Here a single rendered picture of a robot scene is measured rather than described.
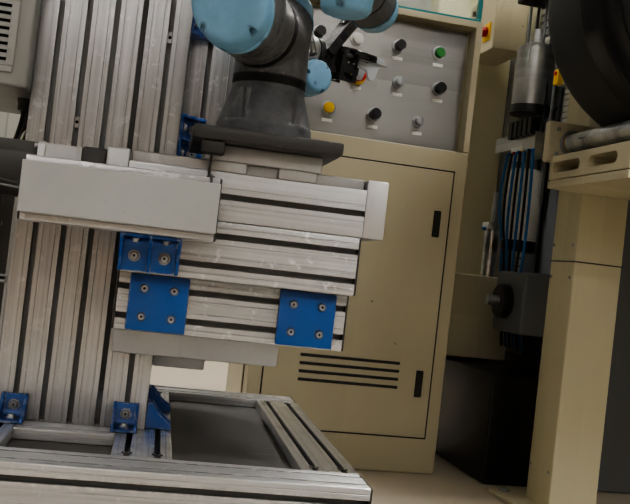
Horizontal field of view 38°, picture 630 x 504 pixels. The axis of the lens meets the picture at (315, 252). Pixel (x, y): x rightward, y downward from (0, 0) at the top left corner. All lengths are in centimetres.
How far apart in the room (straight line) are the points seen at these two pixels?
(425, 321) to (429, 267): 15
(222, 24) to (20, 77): 40
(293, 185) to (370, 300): 115
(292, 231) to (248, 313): 15
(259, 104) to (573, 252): 116
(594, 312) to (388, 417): 63
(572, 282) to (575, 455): 42
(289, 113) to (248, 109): 6
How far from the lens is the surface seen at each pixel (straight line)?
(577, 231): 235
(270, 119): 140
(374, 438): 258
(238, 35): 131
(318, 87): 203
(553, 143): 230
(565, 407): 236
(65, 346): 159
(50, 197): 127
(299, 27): 143
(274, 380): 248
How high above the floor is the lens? 53
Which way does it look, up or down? 1 degrees up
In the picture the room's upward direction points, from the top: 7 degrees clockwise
